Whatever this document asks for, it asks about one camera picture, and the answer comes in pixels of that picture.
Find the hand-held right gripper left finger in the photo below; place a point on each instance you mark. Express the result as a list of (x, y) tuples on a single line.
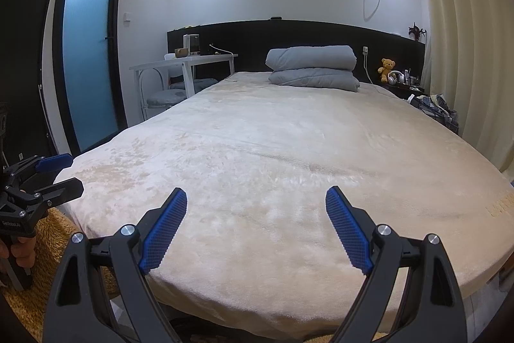
[(164, 234)]

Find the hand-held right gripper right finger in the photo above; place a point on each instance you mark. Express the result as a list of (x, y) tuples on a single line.
[(347, 230)]

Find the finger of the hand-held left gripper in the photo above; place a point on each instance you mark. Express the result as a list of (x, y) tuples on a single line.
[(54, 161), (62, 190)]

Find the person's left hand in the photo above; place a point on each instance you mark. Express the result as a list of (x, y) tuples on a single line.
[(26, 252)]

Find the beige plush bed blanket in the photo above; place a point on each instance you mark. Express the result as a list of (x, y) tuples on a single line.
[(281, 166)]

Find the black wardrobe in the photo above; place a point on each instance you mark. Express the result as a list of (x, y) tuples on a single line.
[(24, 65)]

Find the frosted glass door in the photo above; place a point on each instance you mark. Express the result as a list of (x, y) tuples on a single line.
[(90, 49)]

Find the clear chair with grey cushion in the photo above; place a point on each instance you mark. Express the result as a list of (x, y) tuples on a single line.
[(168, 98)]

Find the dark nightstand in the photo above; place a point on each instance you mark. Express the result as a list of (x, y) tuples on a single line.
[(403, 90)]

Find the pile of patterned clothes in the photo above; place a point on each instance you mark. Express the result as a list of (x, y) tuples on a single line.
[(435, 108)]

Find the folded grey quilt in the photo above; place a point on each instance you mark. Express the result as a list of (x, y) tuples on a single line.
[(311, 57), (315, 80)]

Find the white headphones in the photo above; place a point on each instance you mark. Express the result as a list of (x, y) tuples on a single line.
[(396, 77)]

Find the small bottles on nightstand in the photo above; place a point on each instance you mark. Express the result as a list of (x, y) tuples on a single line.
[(411, 78)]

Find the brown teddy bear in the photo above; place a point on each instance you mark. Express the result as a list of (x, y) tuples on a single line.
[(386, 69)]

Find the small brown box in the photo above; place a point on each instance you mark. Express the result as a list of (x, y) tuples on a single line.
[(181, 53)]

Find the white table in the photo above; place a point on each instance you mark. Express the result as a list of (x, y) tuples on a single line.
[(192, 61)]

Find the white tabletop appliance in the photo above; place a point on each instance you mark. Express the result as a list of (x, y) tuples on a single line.
[(192, 45)]

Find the black headboard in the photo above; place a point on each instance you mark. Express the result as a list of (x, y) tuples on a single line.
[(249, 41)]

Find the dark plant decoration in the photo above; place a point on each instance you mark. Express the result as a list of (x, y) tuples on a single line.
[(417, 30)]

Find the cream curtain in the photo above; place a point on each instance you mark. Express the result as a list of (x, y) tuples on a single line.
[(461, 37)]

